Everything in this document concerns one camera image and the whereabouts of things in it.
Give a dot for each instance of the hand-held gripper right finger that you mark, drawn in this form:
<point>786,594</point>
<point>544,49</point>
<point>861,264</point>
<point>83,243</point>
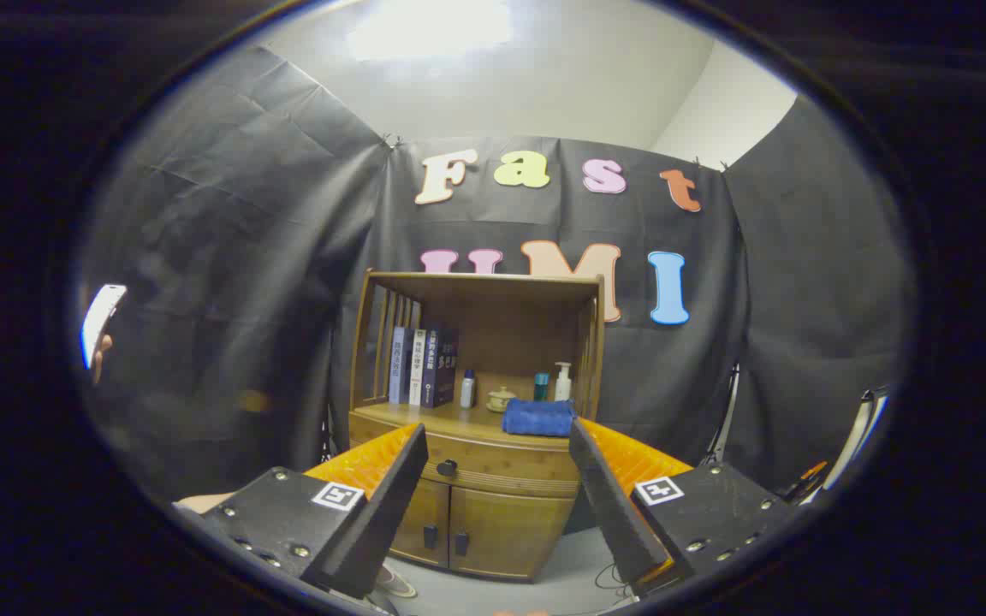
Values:
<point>608,505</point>

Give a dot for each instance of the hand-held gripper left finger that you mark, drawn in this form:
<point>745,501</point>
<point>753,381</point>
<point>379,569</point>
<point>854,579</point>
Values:
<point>386,513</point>

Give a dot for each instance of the wooden drawer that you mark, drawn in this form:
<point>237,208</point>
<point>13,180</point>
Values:
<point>501,466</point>

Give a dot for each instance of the wooden countertop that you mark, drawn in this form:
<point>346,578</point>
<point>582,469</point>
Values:
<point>467,417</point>

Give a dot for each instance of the wooden cabinet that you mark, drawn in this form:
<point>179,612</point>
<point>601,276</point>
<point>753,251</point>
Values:
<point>501,325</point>

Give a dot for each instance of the pale shoe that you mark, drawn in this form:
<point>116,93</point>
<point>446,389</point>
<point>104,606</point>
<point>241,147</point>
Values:
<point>394,582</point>

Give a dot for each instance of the blue towel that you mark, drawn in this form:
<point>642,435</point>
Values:
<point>537,419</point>

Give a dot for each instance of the white pump bottle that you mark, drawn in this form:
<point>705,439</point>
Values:
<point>562,387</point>

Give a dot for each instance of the teal bottle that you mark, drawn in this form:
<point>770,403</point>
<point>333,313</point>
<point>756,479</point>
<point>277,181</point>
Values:
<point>541,387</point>

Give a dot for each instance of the light blue book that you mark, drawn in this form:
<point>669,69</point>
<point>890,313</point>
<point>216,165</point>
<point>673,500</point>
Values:
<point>398,368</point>

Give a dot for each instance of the white bottle with blue cap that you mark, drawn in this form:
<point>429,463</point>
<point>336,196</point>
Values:
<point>467,392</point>

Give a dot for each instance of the white stand pole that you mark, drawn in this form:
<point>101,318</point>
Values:
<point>728,419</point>

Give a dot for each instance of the white book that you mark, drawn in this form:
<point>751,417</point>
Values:
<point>417,368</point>

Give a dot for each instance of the beige lidded tea bowl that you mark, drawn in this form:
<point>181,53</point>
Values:
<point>501,400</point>

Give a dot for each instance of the dark navy book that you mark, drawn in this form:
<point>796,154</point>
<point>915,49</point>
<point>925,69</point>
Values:
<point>442,368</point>

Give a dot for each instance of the person's right leg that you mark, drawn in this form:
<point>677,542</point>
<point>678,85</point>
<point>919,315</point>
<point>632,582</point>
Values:
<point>206,503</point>

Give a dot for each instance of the black electronics box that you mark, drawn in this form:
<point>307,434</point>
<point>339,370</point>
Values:
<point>801,483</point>

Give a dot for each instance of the white panel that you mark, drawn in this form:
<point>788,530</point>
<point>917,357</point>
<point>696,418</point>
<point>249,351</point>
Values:
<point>857,436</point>

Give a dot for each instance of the white smartphone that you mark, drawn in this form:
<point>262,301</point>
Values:
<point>102,321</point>

